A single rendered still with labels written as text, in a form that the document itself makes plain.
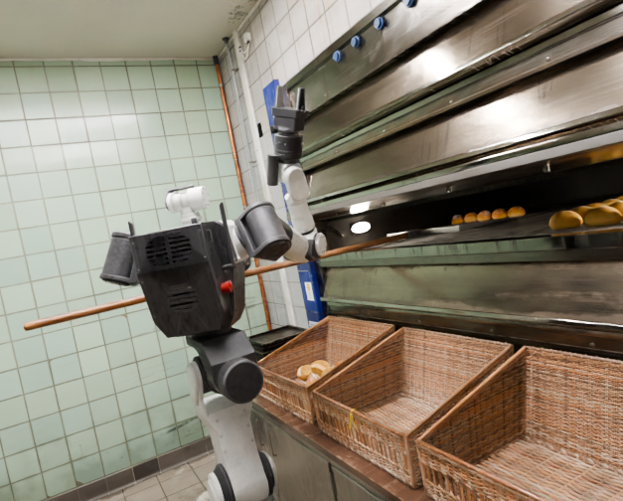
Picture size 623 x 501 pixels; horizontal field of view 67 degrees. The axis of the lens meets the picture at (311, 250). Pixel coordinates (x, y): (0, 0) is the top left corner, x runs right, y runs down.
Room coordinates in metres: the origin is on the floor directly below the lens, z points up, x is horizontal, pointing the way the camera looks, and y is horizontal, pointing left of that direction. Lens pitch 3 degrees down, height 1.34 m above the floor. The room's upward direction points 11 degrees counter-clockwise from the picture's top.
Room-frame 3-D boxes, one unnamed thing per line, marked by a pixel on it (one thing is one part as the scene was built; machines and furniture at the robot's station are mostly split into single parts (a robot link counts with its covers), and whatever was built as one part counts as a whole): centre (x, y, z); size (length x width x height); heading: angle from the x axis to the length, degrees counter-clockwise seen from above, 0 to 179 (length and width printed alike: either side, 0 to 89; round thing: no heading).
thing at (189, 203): (1.42, 0.33, 1.47); 0.10 x 0.07 x 0.09; 83
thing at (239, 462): (1.40, 0.34, 0.78); 0.18 x 0.15 x 0.47; 119
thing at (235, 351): (1.34, 0.30, 1.00); 0.28 x 0.13 x 0.18; 29
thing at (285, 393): (2.13, 0.04, 0.72); 0.56 x 0.49 x 0.28; 29
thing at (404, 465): (1.60, -0.24, 0.72); 0.56 x 0.49 x 0.28; 27
